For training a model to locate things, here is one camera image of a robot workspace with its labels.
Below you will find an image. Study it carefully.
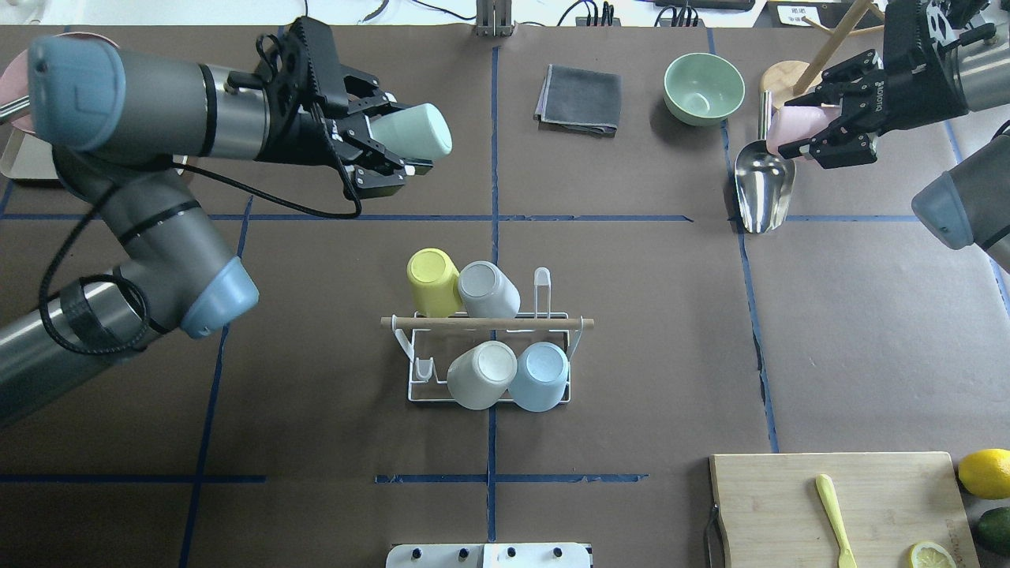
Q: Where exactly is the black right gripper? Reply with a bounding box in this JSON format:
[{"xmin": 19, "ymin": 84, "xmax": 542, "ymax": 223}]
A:
[{"xmin": 780, "ymin": 1, "xmax": 971, "ymax": 169}]

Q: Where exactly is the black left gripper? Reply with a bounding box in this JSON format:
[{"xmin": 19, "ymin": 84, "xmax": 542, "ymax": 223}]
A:
[{"xmin": 255, "ymin": 35, "xmax": 433, "ymax": 199}]

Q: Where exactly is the mint green cup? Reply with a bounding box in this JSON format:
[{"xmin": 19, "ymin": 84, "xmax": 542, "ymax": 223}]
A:
[{"xmin": 369, "ymin": 103, "xmax": 452, "ymax": 161}]

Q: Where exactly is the pink cup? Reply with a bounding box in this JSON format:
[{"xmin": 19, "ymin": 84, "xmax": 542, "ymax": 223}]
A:
[{"xmin": 765, "ymin": 106, "xmax": 841, "ymax": 157}]

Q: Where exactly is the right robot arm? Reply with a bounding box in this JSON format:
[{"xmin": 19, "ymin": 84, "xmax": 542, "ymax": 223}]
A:
[{"xmin": 769, "ymin": 1, "xmax": 1009, "ymax": 269}]

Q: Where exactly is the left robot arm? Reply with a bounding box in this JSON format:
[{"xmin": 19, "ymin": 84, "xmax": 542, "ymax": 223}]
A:
[{"xmin": 2, "ymin": 17, "xmax": 452, "ymax": 425}]

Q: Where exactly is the yellow cup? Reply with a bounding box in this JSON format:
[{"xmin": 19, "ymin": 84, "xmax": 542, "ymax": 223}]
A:
[{"xmin": 406, "ymin": 248, "xmax": 464, "ymax": 319}]

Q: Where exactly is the grey cup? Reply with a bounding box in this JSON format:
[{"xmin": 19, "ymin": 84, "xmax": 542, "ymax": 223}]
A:
[{"xmin": 457, "ymin": 261, "xmax": 521, "ymax": 319}]

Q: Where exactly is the white cup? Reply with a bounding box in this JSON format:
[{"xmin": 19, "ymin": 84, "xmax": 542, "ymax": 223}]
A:
[{"xmin": 447, "ymin": 341, "xmax": 518, "ymax": 410}]

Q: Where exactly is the light blue cup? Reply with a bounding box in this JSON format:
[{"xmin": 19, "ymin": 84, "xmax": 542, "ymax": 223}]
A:
[{"xmin": 508, "ymin": 342, "xmax": 570, "ymax": 413}]

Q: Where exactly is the steel scoop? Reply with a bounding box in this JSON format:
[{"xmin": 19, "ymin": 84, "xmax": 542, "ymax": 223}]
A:
[{"xmin": 735, "ymin": 90, "xmax": 796, "ymax": 234}]

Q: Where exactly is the green bowl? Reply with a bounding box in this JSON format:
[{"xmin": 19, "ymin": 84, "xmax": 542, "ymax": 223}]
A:
[{"xmin": 663, "ymin": 53, "xmax": 746, "ymax": 127}]

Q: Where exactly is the grey folded cloth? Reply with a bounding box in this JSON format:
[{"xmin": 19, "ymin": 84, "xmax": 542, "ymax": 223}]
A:
[{"xmin": 534, "ymin": 64, "xmax": 622, "ymax": 137}]

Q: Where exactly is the beige plastic tray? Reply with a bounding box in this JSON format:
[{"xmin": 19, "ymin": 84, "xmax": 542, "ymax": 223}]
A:
[{"xmin": 2, "ymin": 129, "xmax": 192, "ymax": 182}]

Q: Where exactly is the pink bowl with ice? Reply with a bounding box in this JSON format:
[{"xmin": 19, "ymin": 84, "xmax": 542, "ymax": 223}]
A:
[{"xmin": 1, "ymin": 32, "xmax": 119, "ymax": 136}]

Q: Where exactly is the yellow plastic knife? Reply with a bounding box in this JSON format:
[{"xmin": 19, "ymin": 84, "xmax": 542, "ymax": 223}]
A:
[{"xmin": 814, "ymin": 473, "xmax": 856, "ymax": 567}]

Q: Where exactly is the whole lemon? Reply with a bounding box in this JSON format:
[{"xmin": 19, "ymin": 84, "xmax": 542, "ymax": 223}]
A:
[{"xmin": 957, "ymin": 448, "xmax": 1009, "ymax": 500}]

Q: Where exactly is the wooden cutting board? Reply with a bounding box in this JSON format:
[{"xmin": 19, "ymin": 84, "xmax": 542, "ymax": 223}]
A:
[{"xmin": 709, "ymin": 450, "xmax": 980, "ymax": 567}]

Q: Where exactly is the green avocado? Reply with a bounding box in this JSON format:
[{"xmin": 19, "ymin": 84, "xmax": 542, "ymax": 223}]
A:
[{"xmin": 973, "ymin": 506, "xmax": 1009, "ymax": 558}]

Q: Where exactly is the lemon half slice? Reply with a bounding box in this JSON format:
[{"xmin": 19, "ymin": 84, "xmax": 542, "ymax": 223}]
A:
[{"xmin": 907, "ymin": 540, "xmax": 957, "ymax": 568}]

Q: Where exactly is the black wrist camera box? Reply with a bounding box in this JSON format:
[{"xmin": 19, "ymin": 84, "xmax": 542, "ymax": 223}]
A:
[{"xmin": 290, "ymin": 16, "xmax": 349, "ymax": 118}]

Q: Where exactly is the aluminium frame post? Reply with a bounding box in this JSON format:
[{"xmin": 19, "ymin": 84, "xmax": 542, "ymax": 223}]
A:
[{"xmin": 473, "ymin": 0, "xmax": 515, "ymax": 37}]

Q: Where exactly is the white wire cup rack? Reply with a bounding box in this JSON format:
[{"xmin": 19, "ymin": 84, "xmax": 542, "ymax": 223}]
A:
[{"xmin": 381, "ymin": 267, "xmax": 596, "ymax": 413}]

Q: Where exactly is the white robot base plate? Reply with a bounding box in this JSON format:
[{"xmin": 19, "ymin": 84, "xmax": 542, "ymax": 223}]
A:
[{"xmin": 385, "ymin": 542, "xmax": 594, "ymax": 567}]

